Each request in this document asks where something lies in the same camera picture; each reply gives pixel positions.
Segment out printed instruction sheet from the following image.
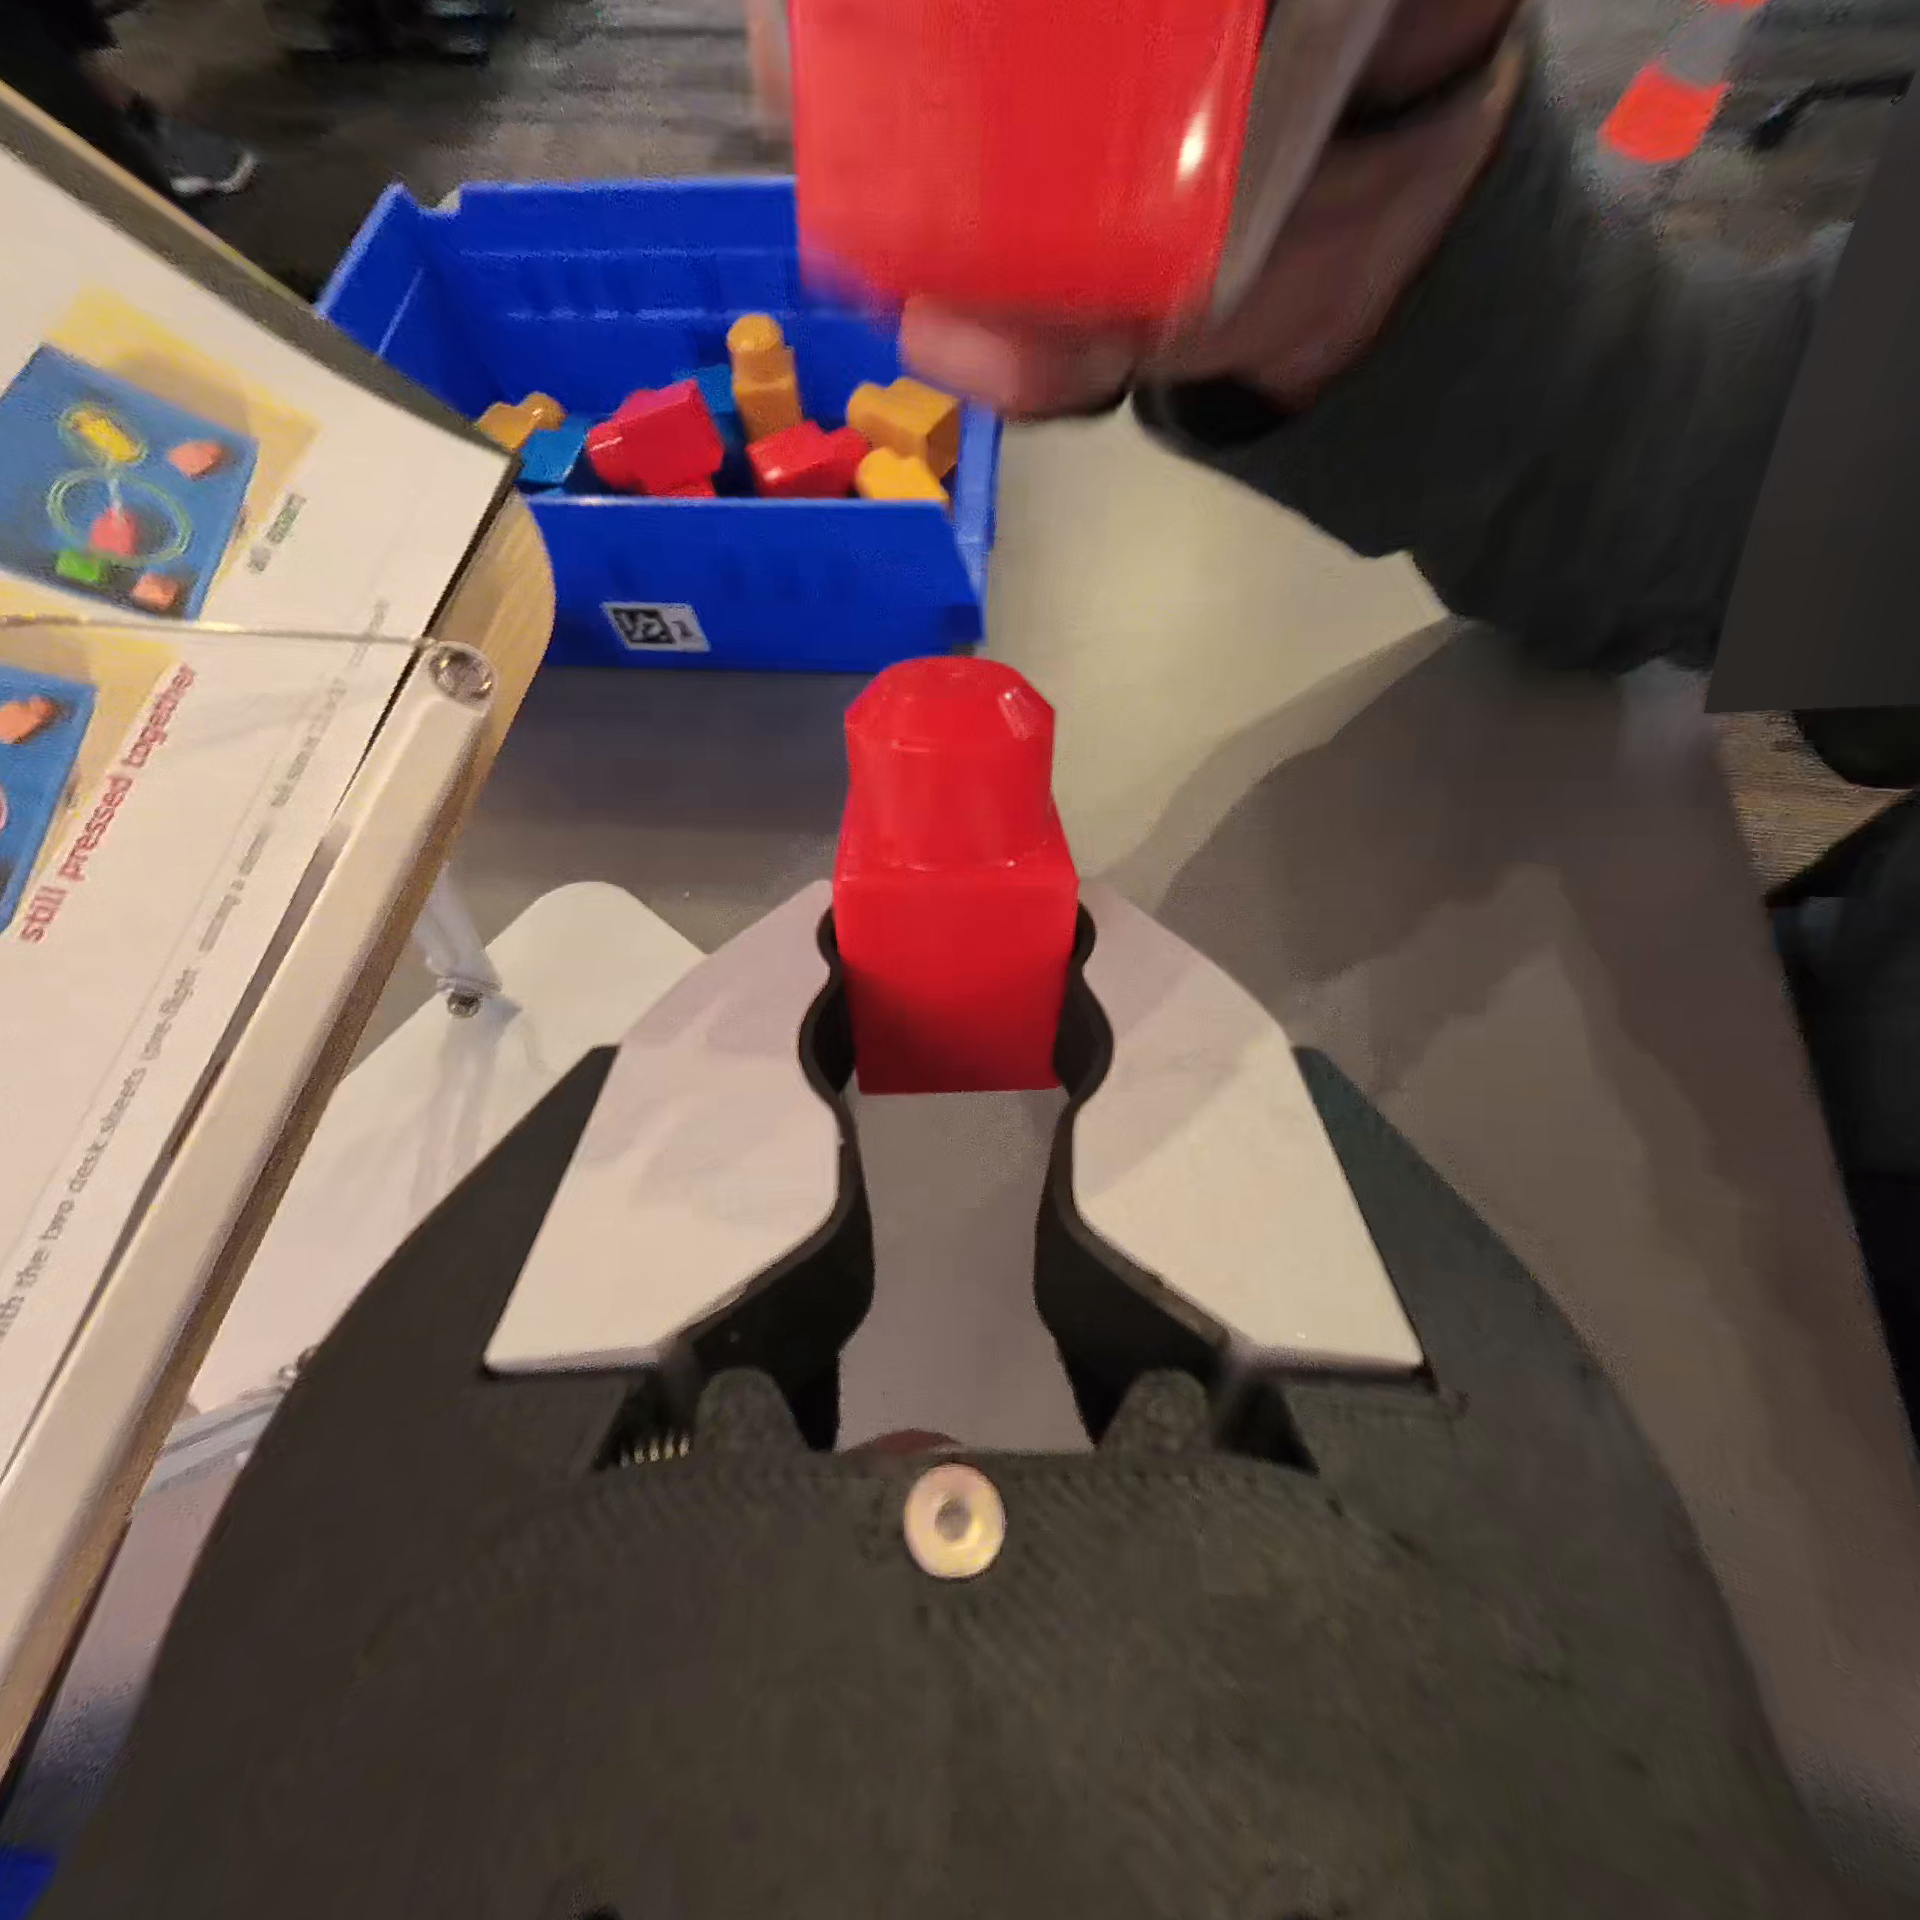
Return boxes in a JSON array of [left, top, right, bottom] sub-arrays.
[[0, 149, 521, 1488]]

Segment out grey desk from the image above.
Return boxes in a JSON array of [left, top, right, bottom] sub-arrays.
[[0, 403, 1920, 1920]]

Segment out red toy block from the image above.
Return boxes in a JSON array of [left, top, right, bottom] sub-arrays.
[[782, 0, 1275, 329], [828, 655, 1083, 1098]]

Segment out pile of toy blocks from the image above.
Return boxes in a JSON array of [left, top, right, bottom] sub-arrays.
[[477, 311, 967, 503]]

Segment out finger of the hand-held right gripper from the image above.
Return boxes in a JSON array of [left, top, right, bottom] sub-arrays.
[[1206, 0, 1405, 331]]

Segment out person's right hand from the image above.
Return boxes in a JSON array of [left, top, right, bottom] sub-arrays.
[[901, 0, 1532, 426]]

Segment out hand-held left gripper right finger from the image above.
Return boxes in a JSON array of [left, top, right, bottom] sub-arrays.
[[1034, 878, 1431, 1454]]

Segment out wire page holder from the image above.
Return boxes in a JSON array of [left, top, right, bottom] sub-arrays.
[[0, 611, 498, 700]]

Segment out instruction sheet on stand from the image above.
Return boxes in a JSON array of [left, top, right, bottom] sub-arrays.
[[0, 81, 708, 1772]]

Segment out person's right forearm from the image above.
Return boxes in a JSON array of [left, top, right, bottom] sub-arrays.
[[1133, 44, 1854, 673]]

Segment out blue bin of blocks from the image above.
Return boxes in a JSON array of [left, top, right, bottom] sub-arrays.
[[319, 176, 1005, 672]]

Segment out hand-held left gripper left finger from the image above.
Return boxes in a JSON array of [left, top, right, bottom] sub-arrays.
[[480, 880, 878, 1450]]

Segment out orange traffic cone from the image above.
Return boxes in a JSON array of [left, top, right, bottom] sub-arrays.
[[1596, 0, 1772, 164]]

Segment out person's torso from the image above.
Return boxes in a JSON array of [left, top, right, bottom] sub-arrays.
[[1777, 779, 1920, 1187]]

